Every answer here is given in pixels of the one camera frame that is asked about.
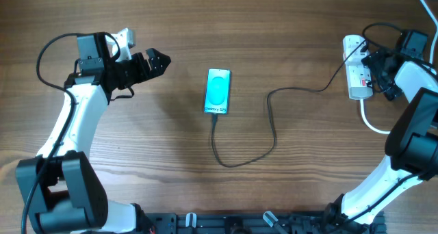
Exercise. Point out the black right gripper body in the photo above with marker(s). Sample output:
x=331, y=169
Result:
x=377, y=61

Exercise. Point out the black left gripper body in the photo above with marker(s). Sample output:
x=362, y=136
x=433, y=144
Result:
x=130, y=72

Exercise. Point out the Galaxy S25 smartphone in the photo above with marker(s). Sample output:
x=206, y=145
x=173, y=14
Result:
x=217, y=91

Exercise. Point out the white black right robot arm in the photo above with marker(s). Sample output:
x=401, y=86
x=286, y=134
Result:
x=410, y=149

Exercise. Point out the white power strip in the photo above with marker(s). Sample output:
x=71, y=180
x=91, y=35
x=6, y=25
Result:
x=357, y=75

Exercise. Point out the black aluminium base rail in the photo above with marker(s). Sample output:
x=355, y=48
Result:
x=305, y=222

